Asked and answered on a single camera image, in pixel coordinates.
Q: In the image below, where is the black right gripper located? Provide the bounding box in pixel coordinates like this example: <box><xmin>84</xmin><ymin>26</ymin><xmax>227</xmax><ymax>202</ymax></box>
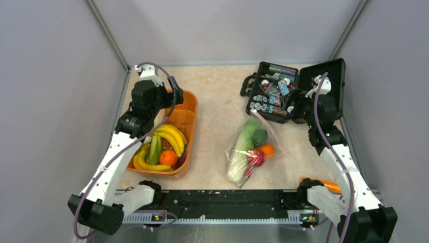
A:
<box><xmin>280</xmin><ymin>87</ymin><xmax>317</xmax><ymax>129</ymax></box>

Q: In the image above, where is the green lime toy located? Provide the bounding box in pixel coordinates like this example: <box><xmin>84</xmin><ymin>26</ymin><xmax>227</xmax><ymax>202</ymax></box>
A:
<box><xmin>251</xmin><ymin>129</ymin><xmax>268</xmax><ymax>147</ymax></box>

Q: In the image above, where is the orange fruit toy back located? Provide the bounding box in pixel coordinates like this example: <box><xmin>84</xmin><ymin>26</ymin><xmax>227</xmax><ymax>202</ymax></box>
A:
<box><xmin>259</xmin><ymin>143</ymin><xmax>276</xmax><ymax>159</ymax></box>

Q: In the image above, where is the orange fruit toy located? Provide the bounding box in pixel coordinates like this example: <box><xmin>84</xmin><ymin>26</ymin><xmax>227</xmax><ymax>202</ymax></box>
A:
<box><xmin>159</xmin><ymin>150</ymin><xmax>178</xmax><ymax>168</ymax></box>
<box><xmin>259</xmin><ymin>143</ymin><xmax>276</xmax><ymax>159</ymax></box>

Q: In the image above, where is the clear zip top bag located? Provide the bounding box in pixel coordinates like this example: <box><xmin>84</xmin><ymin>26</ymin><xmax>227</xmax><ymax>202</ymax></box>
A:
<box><xmin>225</xmin><ymin>108</ymin><xmax>286</xmax><ymax>188</ymax></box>

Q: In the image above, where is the red apple toy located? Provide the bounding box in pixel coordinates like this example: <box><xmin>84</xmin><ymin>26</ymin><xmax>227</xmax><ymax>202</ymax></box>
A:
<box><xmin>247</xmin><ymin>149</ymin><xmax>265</xmax><ymax>167</ymax></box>

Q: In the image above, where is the red chili pepper toy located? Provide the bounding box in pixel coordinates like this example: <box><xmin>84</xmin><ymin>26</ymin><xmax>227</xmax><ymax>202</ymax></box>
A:
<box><xmin>240</xmin><ymin>166</ymin><xmax>253</xmax><ymax>188</ymax></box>

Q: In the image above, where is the green napa cabbage toy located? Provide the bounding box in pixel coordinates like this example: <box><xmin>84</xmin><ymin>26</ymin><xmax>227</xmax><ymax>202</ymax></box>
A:
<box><xmin>228</xmin><ymin>118</ymin><xmax>261</xmax><ymax>184</ymax></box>

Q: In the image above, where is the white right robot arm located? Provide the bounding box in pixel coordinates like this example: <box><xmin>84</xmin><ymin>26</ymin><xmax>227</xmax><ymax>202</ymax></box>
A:
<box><xmin>287</xmin><ymin>90</ymin><xmax>398</xmax><ymax>242</ymax></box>

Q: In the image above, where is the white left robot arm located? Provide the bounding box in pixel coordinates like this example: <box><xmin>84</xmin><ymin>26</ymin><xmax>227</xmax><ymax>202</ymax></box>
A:
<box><xmin>67</xmin><ymin>75</ymin><xmax>184</xmax><ymax>239</ymax></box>

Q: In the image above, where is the orange plastic bin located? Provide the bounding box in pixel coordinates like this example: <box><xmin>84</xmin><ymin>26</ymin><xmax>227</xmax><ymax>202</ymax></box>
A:
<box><xmin>126</xmin><ymin>91</ymin><xmax>198</xmax><ymax>179</ymax></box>

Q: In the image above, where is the black poker chip case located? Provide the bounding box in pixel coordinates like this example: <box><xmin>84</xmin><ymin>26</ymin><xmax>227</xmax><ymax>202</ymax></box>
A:
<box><xmin>240</xmin><ymin>58</ymin><xmax>346</xmax><ymax>124</ymax></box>

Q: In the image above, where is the yellow banana bunch toy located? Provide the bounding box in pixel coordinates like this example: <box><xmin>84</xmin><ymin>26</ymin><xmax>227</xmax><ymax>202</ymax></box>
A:
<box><xmin>152</xmin><ymin>125</ymin><xmax>188</xmax><ymax>158</ymax></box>

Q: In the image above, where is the orange fruit toy front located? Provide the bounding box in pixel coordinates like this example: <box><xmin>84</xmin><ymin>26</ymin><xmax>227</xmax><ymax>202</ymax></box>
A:
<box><xmin>159</xmin><ymin>150</ymin><xmax>178</xmax><ymax>168</ymax></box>

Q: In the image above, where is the orange carrot toy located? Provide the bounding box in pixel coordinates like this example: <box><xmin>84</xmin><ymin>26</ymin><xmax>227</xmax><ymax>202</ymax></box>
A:
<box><xmin>300</xmin><ymin>177</ymin><xmax>341</xmax><ymax>194</ymax></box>

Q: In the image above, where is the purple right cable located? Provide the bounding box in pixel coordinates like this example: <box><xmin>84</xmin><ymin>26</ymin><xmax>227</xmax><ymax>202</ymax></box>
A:
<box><xmin>313</xmin><ymin>72</ymin><xmax>355</xmax><ymax>243</ymax></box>

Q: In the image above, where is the purple cable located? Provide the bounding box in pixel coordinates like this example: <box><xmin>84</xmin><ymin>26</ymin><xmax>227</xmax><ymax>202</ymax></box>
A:
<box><xmin>73</xmin><ymin>62</ymin><xmax>178</xmax><ymax>240</ymax></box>
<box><xmin>313</xmin><ymin>72</ymin><xmax>355</xmax><ymax>243</ymax></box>

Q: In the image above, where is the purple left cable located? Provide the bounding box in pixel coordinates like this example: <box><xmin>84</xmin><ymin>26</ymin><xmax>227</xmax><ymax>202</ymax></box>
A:
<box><xmin>73</xmin><ymin>62</ymin><xmax>178</xmax><ymax>240</ymax></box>

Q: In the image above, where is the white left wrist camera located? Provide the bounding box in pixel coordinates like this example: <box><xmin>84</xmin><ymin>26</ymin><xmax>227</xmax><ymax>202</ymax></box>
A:
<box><xmin>134</xmin><ymin>64</ymin><xmax>164</xmax><ymax>87</ymax></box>

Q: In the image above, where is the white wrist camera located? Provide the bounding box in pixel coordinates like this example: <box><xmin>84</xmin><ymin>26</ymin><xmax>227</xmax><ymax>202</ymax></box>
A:
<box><xmin>134</xmin><ymin>64</ymin><xmax>164</xmax><ymax>87</ymax></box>
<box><xmin>305</xmin><ymin>72</ymin><xmax>332</xmax><ymax>98</ymax></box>

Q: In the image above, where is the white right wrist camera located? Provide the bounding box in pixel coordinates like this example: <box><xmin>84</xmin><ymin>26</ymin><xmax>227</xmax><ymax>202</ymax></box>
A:
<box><xmin>305</xmin><ymin>72</ymin><xmax>332</xmax><ymax>98</ymax></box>

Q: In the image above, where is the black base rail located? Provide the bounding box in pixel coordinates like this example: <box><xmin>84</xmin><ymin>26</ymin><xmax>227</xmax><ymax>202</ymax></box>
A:
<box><xmin>153</xmin><ymin>189</ymin><xmax>308</xmax><ymax>220</ymax></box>

